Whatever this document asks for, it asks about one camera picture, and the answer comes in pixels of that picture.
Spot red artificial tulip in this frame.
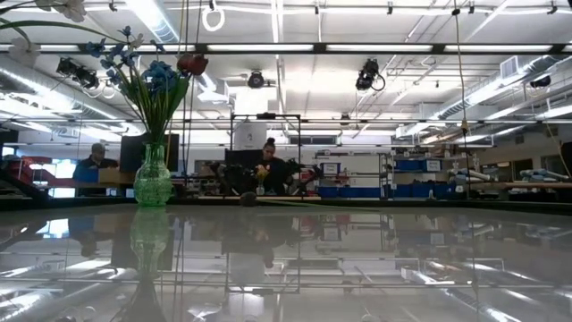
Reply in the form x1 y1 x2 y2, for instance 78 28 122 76
177 53 195 76
191 54 210 76

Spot blue artificial flower bunch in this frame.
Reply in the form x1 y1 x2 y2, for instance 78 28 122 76
86 25 148 147
133 59 191 147

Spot white artificial flower bunch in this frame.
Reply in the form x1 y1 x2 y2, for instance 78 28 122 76
0 0 147 68

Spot small background flower vase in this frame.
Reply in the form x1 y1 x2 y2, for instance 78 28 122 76
255 164 269 196

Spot green glass vase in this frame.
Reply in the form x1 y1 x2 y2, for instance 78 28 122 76
133 142 173 208

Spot white round tank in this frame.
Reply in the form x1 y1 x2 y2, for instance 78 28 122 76
233 123 268 151

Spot black partition panel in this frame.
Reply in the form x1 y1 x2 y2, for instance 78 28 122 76
223 148 265 196

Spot blue storage bin row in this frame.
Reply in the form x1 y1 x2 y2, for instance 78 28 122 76
317 185 452 200

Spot black overhead beam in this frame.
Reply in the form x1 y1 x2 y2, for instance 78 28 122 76
0 42 572 56

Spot black monitor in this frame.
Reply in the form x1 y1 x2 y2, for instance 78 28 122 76
119 133 181 174

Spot cardboard box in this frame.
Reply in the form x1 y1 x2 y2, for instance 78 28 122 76
98 168 135 184

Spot red metal stairs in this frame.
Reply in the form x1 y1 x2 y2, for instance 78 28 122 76
7 155 77 189

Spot wooden workbench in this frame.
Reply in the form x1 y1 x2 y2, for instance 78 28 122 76
477 181 572 190

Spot black metal station frame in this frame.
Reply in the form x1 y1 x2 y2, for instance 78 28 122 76
229 113 302 200

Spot white cable loop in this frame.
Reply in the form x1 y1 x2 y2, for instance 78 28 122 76
201 7 226 33

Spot yellow hanging cable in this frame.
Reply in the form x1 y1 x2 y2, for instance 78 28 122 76
453 0 473 180

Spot black aluminium table frame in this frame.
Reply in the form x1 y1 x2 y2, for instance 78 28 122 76
0 195 572 215

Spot silver air duct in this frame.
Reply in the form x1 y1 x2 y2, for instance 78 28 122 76
0 53 151 135
435 54 572 122

